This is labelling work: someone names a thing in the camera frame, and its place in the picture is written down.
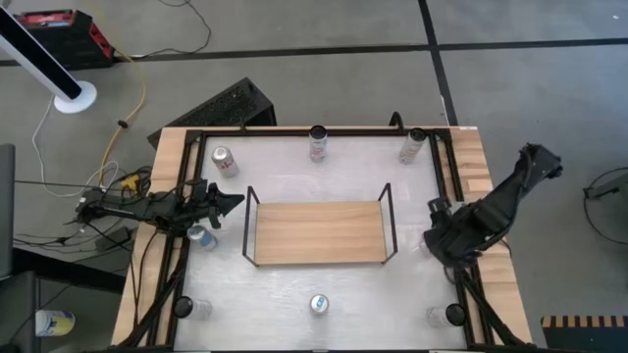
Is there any thin black floor cable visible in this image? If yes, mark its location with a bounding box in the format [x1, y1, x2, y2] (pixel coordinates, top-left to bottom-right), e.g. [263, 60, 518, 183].
[128, 0, 214, 61]

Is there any blue silver Red Bull can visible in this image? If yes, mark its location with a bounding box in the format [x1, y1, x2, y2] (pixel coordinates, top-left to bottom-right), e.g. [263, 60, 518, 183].
[185, 224, 219, 252]
[308, 293, 330, 317]

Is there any Celsius peach vibe can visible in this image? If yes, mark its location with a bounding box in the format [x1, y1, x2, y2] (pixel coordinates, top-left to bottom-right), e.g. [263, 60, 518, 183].
[308, 125, 329, 164]

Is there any wooden shelf black metal frame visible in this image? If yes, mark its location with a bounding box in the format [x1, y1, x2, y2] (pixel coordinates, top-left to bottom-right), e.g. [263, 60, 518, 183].
[241, 182, 398, 269]

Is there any yellow cable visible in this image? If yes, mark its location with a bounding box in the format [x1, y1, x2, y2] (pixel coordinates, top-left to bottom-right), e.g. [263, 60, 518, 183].
[86, 0, 148, 190]

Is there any black power adapter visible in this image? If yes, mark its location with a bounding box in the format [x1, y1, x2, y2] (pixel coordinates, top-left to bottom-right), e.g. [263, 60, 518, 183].
[93, 226, 132, 252]

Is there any white yellow canister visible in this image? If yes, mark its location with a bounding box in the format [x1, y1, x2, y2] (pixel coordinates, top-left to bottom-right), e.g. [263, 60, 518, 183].
[34, 308, 78, 338]

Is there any white table cover sheet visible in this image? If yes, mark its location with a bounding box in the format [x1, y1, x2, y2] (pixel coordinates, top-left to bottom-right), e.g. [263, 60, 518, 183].
[172, 134, 470, 352]

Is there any white cable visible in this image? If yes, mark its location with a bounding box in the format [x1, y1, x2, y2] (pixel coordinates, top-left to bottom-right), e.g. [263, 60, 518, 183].
[31, 95, 122, 198]

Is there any grey flat panel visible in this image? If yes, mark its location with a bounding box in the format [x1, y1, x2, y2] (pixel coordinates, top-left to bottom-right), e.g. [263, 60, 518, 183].
[0, 143, 17, 279]

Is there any black metal table frame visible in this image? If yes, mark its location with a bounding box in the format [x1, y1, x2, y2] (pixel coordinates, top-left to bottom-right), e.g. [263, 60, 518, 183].
[117, 125, 531, 353]

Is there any red black tool case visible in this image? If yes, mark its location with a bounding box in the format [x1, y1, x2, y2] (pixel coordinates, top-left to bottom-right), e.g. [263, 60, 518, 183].
[13, 8, 117, 71]

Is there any white black pole stand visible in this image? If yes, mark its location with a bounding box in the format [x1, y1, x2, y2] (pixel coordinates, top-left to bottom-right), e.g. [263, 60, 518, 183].
[0, 4, 98, 115]

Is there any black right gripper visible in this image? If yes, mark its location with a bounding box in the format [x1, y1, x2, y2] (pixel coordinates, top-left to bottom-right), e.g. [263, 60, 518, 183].
[424, 197, 487, 270]

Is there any black yellow striped box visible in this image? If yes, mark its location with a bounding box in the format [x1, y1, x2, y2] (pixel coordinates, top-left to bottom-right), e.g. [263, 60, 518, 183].
[540, 315, 628, 353]

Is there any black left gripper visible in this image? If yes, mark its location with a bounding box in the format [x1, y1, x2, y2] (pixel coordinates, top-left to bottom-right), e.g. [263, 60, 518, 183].
[183, 179, 245, 231]

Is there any Celsius tropical vibe can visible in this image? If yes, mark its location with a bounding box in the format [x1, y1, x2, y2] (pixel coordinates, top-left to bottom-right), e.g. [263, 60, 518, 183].
[397, 126, 427, 166]

